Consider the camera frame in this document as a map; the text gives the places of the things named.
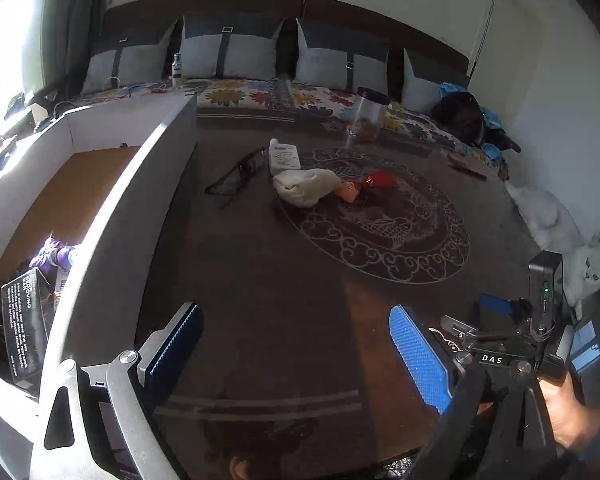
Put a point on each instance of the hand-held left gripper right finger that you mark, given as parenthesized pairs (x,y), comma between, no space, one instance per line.
(420,355)

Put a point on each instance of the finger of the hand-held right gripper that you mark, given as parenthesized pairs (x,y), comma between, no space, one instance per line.
(495,304)

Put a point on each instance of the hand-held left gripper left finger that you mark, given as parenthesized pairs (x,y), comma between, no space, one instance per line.
(175,350)

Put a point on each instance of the white storage box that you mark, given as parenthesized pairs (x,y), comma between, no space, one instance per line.
(130,210)

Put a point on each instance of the black cardboard box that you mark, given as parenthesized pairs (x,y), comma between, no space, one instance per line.
(27,320)

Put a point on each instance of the purple toy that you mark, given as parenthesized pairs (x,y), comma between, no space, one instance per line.
(55,257)

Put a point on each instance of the brown patterned glass desktop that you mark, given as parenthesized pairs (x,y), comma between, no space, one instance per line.
(280,285)

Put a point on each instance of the person's right hand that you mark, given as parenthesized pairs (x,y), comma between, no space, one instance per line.
(565,410)

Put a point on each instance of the white fluffy cat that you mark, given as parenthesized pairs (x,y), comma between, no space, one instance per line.
(587,270)

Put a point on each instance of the red candy wrapper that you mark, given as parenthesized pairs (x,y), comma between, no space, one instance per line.
(380,179)

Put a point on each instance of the orange candy packet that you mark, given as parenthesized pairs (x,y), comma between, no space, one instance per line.
(349,191)

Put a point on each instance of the dark clothes pile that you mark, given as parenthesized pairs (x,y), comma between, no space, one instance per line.
(460,115)

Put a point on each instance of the black eyeglasses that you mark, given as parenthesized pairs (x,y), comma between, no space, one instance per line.
(240,167)

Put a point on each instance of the cream knitted sock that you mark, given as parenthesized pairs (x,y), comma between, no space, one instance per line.
(305,187)

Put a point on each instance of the white lotion bottle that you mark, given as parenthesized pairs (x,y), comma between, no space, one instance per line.
(285,157)

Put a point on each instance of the grey two-tone pillow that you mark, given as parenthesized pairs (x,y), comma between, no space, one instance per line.
(140,67)
(245,55)
(325,62)
(420,90)

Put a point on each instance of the clear jar with black lid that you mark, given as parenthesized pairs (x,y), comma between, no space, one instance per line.
(367,115)

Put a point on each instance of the floral sofa mat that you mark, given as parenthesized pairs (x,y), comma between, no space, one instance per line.
(240,92)

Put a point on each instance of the small clear pump bottle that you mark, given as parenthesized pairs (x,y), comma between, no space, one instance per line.
(177,72)

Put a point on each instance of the brown sofa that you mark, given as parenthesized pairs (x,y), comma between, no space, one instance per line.
(205,5)

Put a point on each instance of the dark curtain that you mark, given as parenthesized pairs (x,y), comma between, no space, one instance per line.
(85,10)

